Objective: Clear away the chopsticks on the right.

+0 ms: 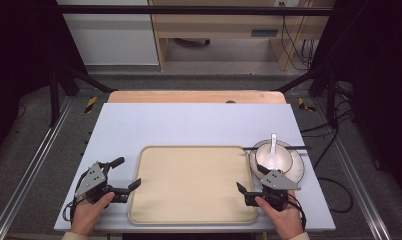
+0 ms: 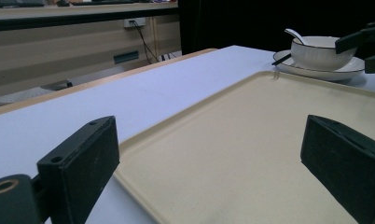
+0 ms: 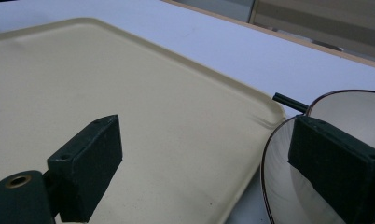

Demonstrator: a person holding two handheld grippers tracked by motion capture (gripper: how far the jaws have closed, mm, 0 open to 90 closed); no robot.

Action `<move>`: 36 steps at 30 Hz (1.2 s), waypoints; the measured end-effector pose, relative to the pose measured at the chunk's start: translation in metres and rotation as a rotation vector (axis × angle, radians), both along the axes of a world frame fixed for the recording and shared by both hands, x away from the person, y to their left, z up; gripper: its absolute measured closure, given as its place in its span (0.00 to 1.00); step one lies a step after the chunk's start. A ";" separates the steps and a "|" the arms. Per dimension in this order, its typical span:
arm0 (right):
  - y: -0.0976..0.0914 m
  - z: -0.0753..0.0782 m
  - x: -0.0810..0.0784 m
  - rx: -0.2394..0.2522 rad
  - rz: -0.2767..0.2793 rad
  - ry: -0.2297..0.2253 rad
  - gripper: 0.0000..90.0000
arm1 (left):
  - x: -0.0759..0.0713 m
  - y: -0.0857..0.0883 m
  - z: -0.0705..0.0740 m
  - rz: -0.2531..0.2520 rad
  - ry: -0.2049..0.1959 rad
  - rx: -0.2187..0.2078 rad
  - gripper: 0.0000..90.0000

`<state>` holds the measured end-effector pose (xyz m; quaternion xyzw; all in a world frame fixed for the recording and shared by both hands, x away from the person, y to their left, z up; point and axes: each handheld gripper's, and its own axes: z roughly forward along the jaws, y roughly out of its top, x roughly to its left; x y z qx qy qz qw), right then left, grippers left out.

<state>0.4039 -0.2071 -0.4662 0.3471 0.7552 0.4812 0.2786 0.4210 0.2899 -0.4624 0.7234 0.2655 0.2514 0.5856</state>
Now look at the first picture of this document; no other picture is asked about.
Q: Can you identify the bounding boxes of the black floor cable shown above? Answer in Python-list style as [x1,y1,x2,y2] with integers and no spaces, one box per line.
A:
[299,99,355,214]

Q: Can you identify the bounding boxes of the pair of black chopsticks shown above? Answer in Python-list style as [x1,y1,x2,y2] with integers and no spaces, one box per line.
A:
[242,145,312,151]

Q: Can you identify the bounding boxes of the yellow black tape marker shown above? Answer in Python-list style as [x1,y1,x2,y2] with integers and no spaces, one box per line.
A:
[84,96,99,114]
[297,97,317,113]

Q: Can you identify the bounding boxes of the person's left hand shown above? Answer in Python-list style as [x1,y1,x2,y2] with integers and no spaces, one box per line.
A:
[69,191,116,237]

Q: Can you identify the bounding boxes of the dark curtain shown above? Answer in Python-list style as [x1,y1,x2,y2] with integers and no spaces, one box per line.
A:
[0,0,87,163]
[313,0,402,203]

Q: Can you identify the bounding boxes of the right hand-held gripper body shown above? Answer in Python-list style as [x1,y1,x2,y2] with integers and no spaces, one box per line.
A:
[244,169,302,213]

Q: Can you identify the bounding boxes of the bundle of hanging cables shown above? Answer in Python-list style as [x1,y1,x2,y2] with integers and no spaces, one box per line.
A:
[279,1,316,71]

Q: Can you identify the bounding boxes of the person's right hand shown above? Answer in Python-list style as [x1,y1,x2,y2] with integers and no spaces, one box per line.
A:
[254,189,305,240]

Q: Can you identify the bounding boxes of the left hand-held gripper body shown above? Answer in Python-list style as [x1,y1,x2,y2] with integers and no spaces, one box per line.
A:
[73,160,130,205]

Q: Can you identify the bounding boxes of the wooden desk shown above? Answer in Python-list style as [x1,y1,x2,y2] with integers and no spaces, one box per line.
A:
[148,0,337,72]

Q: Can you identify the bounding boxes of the beige tray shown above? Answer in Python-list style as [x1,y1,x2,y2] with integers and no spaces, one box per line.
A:
[127,145,259,226]

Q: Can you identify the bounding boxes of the aluminium rail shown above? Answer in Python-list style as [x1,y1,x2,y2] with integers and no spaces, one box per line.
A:
[312,96,394,240]
[0,96,74,240]

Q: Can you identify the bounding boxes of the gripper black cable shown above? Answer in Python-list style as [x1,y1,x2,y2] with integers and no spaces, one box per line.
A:
[287,192,307,232]
[62,199,78,224]

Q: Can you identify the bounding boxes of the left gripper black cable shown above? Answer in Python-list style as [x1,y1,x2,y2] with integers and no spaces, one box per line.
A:
[62,199,78,224]

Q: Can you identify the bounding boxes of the white bowl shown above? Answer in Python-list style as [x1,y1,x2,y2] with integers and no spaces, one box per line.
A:
[255,142,294,174]

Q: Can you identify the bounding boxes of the white cabinet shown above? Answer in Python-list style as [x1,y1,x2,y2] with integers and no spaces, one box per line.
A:
[56,0,160,67]

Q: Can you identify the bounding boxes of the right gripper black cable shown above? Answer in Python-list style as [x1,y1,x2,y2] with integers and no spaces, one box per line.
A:
[287,192,307,232]

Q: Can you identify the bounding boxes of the white spoon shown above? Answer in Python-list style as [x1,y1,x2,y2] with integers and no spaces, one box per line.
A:
[263,133,283,170]

